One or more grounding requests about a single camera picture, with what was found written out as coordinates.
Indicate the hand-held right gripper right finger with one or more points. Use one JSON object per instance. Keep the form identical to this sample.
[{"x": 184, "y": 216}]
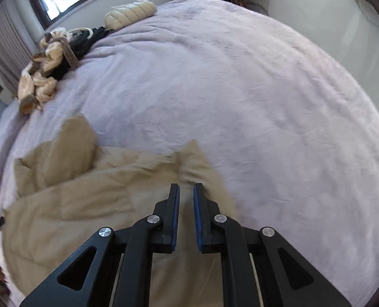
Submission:
[{"x": 198, "y": 224}]

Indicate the striped cream clothes pile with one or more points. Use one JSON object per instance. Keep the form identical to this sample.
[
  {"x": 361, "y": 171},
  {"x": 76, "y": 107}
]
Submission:
[{"x": 45, "y": 76}]

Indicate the grey curtain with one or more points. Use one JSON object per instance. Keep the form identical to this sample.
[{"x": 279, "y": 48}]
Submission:
[{"x": 10, "y": 44}]

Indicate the dark clothes pile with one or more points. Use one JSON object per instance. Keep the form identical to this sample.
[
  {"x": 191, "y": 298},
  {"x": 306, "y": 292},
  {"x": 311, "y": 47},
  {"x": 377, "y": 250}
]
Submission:
[{"x": 87, "y": 41}]

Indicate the beige puffer jacket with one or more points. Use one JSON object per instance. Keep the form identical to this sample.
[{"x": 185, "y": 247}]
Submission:
[{"x": 64, "y": 204}]

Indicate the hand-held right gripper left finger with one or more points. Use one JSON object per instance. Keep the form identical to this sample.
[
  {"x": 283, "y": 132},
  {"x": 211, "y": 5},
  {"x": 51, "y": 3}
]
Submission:
[{"x": 173, "y": 224}]

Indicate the cream quilted jacket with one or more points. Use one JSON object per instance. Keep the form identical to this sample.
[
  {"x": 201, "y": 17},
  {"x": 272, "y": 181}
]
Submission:
[{"x": 128, "y": 14}]

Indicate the lavender fleece blanket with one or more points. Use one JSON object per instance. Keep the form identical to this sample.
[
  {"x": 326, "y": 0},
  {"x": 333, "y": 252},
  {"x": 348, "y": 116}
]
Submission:
[{"x": 240, "y": 102}]

